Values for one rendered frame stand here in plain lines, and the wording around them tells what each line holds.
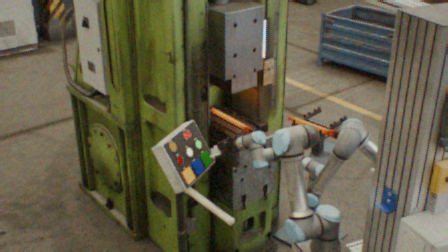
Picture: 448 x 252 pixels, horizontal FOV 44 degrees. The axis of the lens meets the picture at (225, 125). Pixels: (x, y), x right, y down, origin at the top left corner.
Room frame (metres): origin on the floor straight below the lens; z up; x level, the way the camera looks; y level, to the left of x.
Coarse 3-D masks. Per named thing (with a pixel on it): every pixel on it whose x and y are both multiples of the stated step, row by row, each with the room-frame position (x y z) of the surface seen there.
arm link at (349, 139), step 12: (348, 132) 2.48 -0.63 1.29; (336, 144) 2.46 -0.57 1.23; (348, 144) 2.43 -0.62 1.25; (336, 156) 2.43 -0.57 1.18; (348, 156) 2.42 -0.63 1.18; (324, 168) 2.47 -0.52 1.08; (336, 168) 2.44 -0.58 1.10; (324, 180) 2.45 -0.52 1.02; (312, 192) 2.47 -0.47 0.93; (312, 204) 2.45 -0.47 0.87
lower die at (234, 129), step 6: (216, 108) 3.41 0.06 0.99; (210, 114) 3.32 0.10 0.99; (216, 114) 3.30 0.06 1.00; (228, 114) 3.32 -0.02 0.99; (216, 120) 3.23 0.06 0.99; (222, 120) 3.23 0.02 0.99; (228, 120) 3.20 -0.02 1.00; (240, 120) 3.22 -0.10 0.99; (210, 126) 3.19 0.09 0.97; (216, 126) 3.16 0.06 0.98; (222, 126) 3.16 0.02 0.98; (228, 126) 3.14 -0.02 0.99; (234, 126) 3.14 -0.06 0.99; (252, 126) 3.14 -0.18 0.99; (216, 132) 3.14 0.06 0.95; (222, 132) 3.09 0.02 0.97; (228, 132) 3.08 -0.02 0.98; (234, 132) 3.07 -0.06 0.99; (240, 132) 3.07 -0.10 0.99
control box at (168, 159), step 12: (192, 120) 2.80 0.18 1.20; (180, 132) 2.67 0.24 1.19; (192, 132) 2.74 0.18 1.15; (168, 144) 2.54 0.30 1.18; (180, 144) 2.61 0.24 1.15; (192, 144) 2.68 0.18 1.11; (204, 144) 2.76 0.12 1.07; (156, 156) 2.52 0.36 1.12; (168, 156) 2.49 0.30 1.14; (192, 156) 2.63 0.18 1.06; (168, 168) 2.49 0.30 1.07; (180, 168) 2.51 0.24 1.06; (192, 168) 2.57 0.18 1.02; (204, 168) 2.65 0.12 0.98; (180, 180) 2.46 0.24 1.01
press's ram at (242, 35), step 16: (240, 0) 3.29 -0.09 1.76; (224, 16) 2.99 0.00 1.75; (240, 16) 3.06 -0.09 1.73; (256, 16) 3.13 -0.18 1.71; (224, 32) 2.99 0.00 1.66; (240, 32) 3.06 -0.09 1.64; (256, 32) 3.14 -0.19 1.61; (224, 48) 2.99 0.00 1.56; (240, 48) 3.06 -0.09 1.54; (256, 48) 3.14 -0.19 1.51; (224, 64) 2.99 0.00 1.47; (240, 64) 3.06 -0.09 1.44; (256, 64) 3.14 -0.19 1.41; (224, 80) 2.99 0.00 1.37
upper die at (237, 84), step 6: (252, 72) 3.13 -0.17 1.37; (210, 78) 3.18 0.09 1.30; (216, 78) 3.13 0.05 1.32; (234, 78) 3.03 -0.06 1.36; (240, 78) 3.06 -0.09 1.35; (246, 78) 3.09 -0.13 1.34; (252, 78) 3.12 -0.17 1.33; (216, 84) 3.13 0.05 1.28; (222, 84) 3.09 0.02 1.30; (228, 84) 3.04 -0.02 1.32; (234, 84) 3.03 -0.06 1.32; (240, 84) 3.06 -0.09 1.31; (246, 84) 3.09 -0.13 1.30; (252, 84) 3.12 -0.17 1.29; (228, 90) 3.04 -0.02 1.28; (234, 90) 3.03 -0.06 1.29; (240, 90) 3.06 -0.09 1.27
